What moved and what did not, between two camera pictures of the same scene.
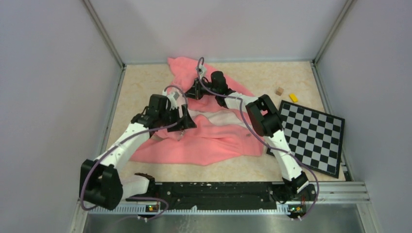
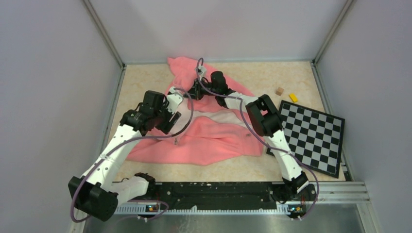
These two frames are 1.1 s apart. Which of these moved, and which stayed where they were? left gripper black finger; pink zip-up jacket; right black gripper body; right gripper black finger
Moved: left gripper black finger
Stayed: pink zip-up jacket; right gripper black finger; right black gripper body
